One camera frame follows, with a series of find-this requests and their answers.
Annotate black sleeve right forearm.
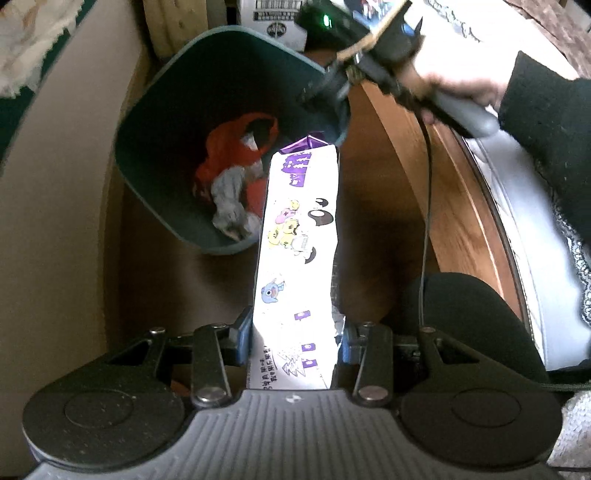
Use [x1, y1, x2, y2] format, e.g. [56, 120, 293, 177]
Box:
[499, 52, 590, 241]

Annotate white cartoon snack box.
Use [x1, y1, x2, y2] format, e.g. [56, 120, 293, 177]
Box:
[246, 135, 342, 390]

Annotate white printed cardboard box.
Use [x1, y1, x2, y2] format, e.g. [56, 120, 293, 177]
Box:
[238, 0, 308, 52]

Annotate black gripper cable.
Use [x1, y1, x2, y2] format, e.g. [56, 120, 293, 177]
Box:
[413, 108, 435, 331]

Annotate crumpled grey paper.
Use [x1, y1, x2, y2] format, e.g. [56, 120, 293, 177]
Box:
[211, 132, 266, 241]

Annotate wooden bed frame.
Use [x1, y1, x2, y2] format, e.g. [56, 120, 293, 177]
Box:
[362, 82, 529, 323]

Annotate teal plastic trash bin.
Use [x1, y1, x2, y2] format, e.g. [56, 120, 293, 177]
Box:
[114, 26, 351, 255]

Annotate person right hand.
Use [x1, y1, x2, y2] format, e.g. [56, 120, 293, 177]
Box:
[396, 61, 500, 138]

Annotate floral leaf blanket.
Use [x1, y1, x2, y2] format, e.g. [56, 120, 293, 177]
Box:
[1, 0, 83, 99]

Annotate person knee black trousers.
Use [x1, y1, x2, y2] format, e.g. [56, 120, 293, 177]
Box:
[424, 273, 549, 383]

